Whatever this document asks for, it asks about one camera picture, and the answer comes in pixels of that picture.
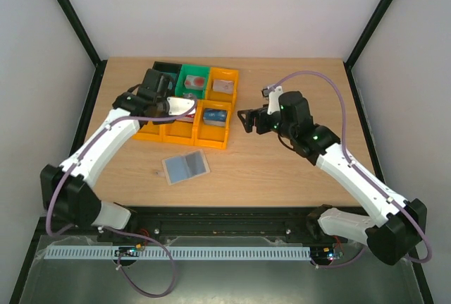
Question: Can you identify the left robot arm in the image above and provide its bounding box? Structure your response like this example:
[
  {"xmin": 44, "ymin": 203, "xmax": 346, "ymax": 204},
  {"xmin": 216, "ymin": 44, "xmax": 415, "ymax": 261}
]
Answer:
[{"xmin": 39, "ymin": 69, "xmax": 175, "ymax": 236}]

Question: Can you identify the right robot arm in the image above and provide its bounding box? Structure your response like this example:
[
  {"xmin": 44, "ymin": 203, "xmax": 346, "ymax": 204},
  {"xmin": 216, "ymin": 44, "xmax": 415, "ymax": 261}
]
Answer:
[{"xmin": 237, "ymin": 90, "xmax": 427, "ymax": 265}]

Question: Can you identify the blue card stack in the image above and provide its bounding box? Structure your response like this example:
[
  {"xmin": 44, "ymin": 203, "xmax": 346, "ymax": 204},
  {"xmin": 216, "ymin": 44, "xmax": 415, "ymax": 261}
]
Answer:
[{"xmin": 202, "ymin": 108, "xmax": 228, "ymax": 127}]

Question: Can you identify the white pink card stack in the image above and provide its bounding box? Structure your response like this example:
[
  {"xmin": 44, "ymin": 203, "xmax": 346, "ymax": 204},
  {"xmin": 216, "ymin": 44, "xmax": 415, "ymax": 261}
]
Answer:
[{"xmin": 212, "ymin": 79, "xmax": 234, "ymax": 95}]

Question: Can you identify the white red card stack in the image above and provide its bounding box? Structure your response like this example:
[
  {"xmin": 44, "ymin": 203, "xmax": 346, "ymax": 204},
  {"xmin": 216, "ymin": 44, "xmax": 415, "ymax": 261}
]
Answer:
[{"xmin": 184, "ymin": 75, "xmax": 206, "ymax": 90}]

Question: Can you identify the yellow bin front right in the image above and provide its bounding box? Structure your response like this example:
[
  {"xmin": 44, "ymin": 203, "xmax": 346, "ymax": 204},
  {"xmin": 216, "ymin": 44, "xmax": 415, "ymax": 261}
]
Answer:
[{"xmin": 193, "ymin": 99, "xmax": 233, "ymax": 150}]

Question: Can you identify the yellow bin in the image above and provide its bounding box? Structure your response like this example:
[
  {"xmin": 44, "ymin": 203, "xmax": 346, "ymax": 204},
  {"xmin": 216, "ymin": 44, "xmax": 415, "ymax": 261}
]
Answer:
[
  {"xmin": 132, "ymin": 122, "xmax": 166, "ymax": 142},
  {"xmin": 193, "ymin": 99, "xmax": 233, "ymax": 150},
  {"xmin": 205, "ymin": 67, "xmax": 240, "ymax": 104},
  {"xmin": 163, "ymin": 115, "xmax": 194, "ymax": 145}
]

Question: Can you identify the yellow bin back right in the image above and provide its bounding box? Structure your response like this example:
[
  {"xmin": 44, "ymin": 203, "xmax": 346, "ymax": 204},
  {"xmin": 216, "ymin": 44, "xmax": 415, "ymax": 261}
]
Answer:
[{"xmin": 205, "ymin": 67, "xmax": 240, "ymax": 104}]

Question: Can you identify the yellow bin front middle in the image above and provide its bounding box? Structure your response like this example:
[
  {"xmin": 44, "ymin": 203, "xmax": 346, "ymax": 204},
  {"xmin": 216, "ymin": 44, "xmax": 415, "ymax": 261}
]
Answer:
[{"xmin": 163, "ymin": 115, "xmax": 194, "ymax": 145}]

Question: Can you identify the green storage bin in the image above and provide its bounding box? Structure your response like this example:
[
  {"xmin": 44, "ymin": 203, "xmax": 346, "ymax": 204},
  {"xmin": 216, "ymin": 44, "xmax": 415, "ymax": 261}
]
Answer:
[{"xmin": 175, "ymin": 64, "xmax": 210, "ymax": 99}]

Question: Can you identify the black storage bin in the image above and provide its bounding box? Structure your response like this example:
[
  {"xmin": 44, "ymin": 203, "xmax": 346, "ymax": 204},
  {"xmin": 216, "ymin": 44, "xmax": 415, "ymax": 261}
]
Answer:
[{"xmin": 152, "ymin": 61, "xmax": 182, "ymax": 89}]

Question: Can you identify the yellow bin front left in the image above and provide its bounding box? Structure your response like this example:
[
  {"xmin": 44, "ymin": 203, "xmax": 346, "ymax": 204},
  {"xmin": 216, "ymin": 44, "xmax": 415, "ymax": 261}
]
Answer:
[{"xmin": 132, "ymin": 122, "xmax": 166, "ymax": 142}]

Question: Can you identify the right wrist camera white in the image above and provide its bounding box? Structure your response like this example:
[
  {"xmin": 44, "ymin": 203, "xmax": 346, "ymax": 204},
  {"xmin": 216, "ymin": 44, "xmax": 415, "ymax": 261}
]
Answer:
[{"xmin": 261, "ymin": 85, "xmax": 283, "ymax": 115}]

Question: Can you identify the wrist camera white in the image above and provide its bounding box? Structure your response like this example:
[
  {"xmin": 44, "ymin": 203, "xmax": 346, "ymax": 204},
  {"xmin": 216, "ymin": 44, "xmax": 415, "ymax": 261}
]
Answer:
[
  {"xmin": 261, "ymin": 85, "xmax": 283, "ymax": 115},
  {"xmin": 166, "ymin": 94, "xmax": 197, "ymax": 116}
]

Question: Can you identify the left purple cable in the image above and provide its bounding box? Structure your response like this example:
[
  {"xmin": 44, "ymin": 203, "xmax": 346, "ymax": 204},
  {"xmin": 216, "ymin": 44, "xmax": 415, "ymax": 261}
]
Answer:
[{"xmin": 45, "ymin": 99, "xmax": 199, "ymax": 238}]

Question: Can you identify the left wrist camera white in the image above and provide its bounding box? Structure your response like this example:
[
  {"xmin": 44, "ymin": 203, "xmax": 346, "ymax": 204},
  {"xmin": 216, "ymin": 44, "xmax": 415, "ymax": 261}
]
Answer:
[{"xmin": 166, "ymin": 94, "xmax": 197, "ymax": 116}]

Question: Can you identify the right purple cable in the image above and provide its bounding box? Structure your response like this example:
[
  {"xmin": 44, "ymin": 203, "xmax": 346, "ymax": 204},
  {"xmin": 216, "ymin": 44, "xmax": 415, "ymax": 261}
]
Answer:
[{"xmin": 271, "ymin": 70, "xmax": 433, "ymax": 264}]

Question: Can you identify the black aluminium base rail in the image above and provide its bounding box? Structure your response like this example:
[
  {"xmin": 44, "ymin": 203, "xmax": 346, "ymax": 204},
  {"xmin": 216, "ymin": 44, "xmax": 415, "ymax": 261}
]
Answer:
[{"xmin": 35, "ymin": 206, "xmax": 367, "ymax": 245}]

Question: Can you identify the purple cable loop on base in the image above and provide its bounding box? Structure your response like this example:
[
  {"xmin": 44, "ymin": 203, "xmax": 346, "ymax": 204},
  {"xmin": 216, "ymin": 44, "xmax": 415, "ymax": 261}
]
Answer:
[{"xmin": 98, "ymin": 226, "xmax": 180, "ymax": 296}]

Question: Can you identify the black frame post left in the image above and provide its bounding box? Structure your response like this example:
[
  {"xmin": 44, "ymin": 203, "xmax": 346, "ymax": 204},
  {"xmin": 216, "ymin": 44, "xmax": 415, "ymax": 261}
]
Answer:
[{"xmin": 37, "ymin": 0, "xmax": 106, "ymax": 68}]

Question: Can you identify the black frame post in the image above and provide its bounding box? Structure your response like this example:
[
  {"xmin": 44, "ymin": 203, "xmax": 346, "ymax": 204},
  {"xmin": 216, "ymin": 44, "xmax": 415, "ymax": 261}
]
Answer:
[
  {"xmin": 37, "ymin": 0, "xmax": 106, "ymax": 68},
  {"xmin": 345, "ymin": 0, "xmax": 415, "ymax": 68}
]

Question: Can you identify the white slotted cable duct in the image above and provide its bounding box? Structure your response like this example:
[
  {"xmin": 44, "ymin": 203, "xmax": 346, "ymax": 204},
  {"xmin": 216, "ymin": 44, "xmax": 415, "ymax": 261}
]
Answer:
[{"xmin": 44, "ymin": 245, "xmax": 311, "ymax": 261}]

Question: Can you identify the black frame post right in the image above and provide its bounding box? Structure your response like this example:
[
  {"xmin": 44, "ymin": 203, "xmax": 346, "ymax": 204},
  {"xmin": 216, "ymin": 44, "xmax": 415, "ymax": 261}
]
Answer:
[{"xmin": 345, "ymin": 0, "xmax": 415, "ymax": 68}]

